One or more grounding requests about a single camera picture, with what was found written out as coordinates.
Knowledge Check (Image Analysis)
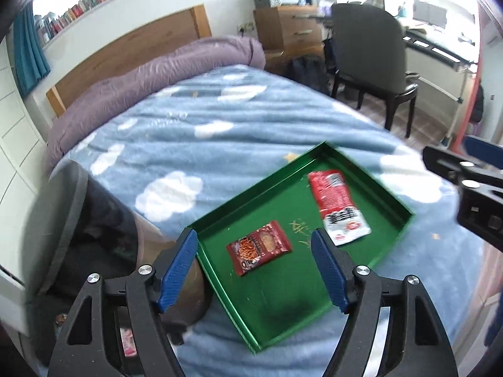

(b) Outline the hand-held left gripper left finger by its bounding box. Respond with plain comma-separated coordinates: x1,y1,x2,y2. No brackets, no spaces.
47,228,199,377

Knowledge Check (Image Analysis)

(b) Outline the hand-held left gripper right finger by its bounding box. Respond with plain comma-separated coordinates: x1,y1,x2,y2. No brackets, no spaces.
310,228,460,377

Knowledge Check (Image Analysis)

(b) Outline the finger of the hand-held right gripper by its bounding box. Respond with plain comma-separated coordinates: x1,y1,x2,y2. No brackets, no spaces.
466,135,503,169
422,145,503,252

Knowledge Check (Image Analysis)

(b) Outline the green metal tray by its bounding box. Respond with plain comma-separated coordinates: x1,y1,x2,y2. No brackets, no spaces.
188,140,415,356

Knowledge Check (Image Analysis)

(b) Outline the red and white snack packet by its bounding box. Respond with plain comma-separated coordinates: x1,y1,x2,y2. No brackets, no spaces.
307,170,372,247

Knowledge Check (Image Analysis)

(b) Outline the red-brown snack packet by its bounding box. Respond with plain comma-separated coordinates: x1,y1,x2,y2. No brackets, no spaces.
226,221,293,276

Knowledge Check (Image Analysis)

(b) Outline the pink cartoon snack packet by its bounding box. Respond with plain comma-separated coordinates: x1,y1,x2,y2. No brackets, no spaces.
120,328,137,358

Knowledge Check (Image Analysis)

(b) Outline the white desk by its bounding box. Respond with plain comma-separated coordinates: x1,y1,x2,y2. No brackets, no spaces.
401,27,480,142

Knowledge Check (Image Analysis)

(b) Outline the dark grey bag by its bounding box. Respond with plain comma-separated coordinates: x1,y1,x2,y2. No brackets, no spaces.
29,169,138,303

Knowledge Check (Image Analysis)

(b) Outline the blue cloud print blanket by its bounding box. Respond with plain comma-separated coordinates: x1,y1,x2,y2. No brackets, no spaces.
49,65,488,377

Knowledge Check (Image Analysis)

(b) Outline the computer monitor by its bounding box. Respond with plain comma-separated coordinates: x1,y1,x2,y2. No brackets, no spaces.
412,1,449,29

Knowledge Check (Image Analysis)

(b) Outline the grey chair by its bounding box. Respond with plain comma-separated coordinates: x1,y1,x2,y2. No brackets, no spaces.
329,3,420,139

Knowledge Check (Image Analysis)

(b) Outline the dark backpack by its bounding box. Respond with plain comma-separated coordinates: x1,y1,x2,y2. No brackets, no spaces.
289,56,333,97

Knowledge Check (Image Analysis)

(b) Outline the purple pillow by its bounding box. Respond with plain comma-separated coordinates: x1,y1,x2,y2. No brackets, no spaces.
46,35,267,169

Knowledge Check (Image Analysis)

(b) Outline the wooden nightstand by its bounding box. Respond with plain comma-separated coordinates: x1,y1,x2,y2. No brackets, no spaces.
263,47,293,75

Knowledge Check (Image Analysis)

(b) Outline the wooden headboard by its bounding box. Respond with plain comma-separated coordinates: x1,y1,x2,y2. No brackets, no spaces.
46,4,213,117

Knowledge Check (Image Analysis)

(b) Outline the wooden dresser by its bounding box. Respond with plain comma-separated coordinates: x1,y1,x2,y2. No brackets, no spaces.
253,5,334,53

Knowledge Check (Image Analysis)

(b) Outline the teal curtain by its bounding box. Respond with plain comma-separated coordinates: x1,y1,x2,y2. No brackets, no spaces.
14,6,52,97

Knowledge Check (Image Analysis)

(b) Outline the row of books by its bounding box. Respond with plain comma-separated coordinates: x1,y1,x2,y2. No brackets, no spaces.
33,0,189,46

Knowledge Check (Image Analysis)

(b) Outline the red metal frame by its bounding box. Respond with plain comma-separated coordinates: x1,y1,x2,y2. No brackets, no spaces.
452,0,485,154

